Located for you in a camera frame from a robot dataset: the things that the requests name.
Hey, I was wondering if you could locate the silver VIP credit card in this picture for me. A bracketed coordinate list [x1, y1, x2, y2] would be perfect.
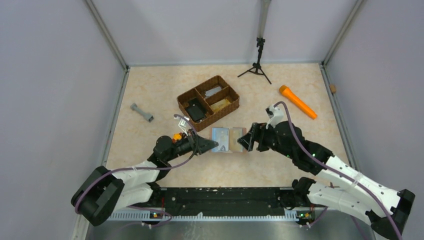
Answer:
[211, 127, 230, 153]

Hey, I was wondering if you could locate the brown leather card holder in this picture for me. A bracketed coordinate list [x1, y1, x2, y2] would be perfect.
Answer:
[210, 127, 247, 153]

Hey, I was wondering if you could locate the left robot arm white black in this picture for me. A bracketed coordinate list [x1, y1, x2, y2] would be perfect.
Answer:
[70, 130, 219, 226]

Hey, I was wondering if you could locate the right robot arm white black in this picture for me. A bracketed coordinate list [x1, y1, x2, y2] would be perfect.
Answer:
[237, 121, 415, 240]

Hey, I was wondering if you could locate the gold VIP credit card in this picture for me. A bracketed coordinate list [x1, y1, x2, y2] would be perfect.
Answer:
[229, 127, 244, 153]

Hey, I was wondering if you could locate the gold card in basket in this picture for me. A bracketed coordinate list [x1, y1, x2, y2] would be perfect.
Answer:
[210, 98, 231, 113]

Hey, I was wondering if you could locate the silver card in basket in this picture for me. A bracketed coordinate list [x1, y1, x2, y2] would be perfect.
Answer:
[204, 85, 222, 99]

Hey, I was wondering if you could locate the yellow red toy car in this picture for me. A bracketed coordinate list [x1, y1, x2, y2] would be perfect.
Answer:
[172, 132, 186, 143]

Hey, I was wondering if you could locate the black object in basket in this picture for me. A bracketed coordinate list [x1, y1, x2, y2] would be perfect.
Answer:
[185, 98, 207, 123]

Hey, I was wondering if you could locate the brown wicker divided basket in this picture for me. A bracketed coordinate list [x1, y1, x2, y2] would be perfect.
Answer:
[176, 75, 240, 131]

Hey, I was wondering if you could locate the orange flashlight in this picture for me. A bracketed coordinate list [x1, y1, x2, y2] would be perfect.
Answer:
[278, 85, 318, 120]

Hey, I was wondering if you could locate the grey plastic connector piece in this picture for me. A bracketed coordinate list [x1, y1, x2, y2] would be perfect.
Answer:
[130, 103, 154, 123]

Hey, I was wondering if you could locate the black mini tripod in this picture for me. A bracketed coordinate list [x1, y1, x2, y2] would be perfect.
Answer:
[237, 37, 272, 85]

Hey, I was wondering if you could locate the small tan block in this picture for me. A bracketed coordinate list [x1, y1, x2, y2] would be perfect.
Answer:
[329, 84, 337, 94]

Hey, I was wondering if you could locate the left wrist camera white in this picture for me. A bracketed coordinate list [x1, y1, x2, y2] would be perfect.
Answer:
[175, 116, 190, 135]

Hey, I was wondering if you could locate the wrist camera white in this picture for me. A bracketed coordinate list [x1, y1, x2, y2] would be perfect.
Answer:
[265, 105, 285, 129]
[175, 116, 190, 135]

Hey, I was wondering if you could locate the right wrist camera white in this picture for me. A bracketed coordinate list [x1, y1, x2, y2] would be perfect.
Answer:
[265, 105, 285, 129]

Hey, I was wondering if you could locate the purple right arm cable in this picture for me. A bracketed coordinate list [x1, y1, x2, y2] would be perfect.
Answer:
[273, 101, 403, 240]

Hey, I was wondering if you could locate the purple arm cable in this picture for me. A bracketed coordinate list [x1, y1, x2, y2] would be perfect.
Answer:
[74, 113, 200, 229]
[273, 101, 403, 240]

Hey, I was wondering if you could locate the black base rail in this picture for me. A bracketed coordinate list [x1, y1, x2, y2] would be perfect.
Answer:
[136, 187, 316, 217]

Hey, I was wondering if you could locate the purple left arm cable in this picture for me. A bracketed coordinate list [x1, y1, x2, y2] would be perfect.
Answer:
[74, 113, 200, 229]

